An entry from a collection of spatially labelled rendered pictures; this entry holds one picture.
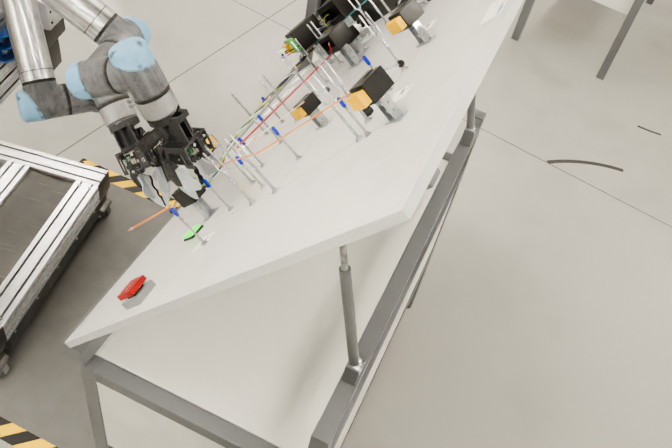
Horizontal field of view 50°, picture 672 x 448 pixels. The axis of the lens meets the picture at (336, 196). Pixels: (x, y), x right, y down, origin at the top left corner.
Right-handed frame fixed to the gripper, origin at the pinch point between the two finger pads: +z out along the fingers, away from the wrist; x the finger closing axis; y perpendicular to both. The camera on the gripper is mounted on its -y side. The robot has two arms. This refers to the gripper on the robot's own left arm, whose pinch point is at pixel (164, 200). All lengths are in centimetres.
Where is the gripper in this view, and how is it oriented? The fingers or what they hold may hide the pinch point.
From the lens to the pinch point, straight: 172.5
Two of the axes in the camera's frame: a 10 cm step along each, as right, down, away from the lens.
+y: -0.3, 1.0, -9.9
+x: 9.1, -4.2, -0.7
